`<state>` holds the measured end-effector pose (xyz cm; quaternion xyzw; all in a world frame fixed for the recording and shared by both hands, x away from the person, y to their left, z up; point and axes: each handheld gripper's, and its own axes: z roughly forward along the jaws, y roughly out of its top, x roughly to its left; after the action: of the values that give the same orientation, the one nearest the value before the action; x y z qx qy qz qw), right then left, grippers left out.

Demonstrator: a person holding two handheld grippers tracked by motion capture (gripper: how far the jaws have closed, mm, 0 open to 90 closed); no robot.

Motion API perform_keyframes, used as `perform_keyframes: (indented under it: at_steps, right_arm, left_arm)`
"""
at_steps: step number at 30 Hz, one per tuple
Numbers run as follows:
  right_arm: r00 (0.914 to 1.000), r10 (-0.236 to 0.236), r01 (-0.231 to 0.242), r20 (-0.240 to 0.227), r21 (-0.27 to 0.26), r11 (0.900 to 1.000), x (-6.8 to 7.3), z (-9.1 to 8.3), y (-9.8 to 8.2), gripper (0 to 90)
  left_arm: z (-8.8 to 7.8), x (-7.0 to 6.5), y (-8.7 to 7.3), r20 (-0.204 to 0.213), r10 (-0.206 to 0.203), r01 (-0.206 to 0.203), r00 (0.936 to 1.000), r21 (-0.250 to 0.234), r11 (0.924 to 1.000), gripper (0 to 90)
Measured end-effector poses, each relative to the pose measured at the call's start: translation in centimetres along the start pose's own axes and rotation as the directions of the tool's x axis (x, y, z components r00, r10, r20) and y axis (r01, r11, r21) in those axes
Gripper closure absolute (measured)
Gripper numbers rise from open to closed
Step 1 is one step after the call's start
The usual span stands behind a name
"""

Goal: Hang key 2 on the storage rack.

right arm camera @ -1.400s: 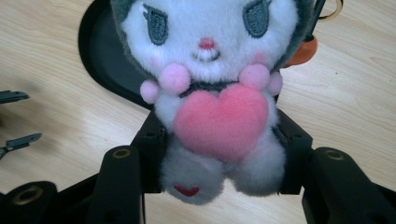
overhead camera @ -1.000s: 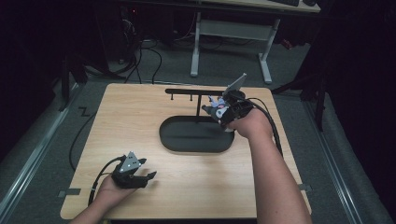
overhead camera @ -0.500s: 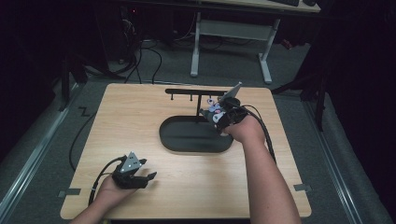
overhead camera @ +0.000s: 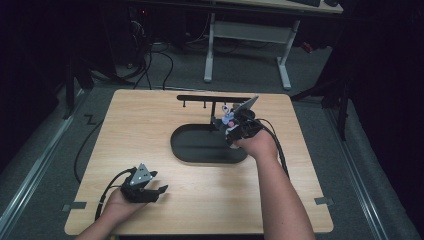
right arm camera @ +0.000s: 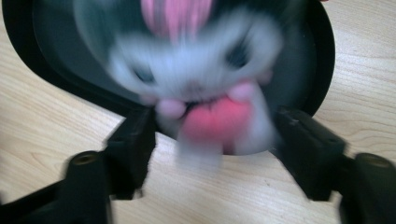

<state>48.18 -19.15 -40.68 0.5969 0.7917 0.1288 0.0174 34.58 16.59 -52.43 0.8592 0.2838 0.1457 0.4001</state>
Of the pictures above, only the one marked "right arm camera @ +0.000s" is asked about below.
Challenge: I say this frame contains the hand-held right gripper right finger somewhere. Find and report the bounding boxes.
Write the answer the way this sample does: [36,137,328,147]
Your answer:
[273,106,348,203]

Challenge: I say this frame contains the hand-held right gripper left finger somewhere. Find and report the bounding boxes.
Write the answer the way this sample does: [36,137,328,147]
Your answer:
[105,106,157,201]

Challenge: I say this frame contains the black oval tray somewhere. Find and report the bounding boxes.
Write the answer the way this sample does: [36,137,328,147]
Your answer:
[1,0,337,119]

